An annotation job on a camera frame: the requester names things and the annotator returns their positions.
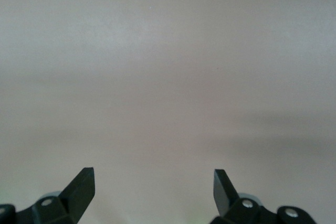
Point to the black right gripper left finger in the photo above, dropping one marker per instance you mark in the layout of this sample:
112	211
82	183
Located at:
65	208

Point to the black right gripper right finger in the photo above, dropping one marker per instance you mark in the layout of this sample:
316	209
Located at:
241	213

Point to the brown table cover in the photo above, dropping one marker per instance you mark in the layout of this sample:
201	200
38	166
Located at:
168	51

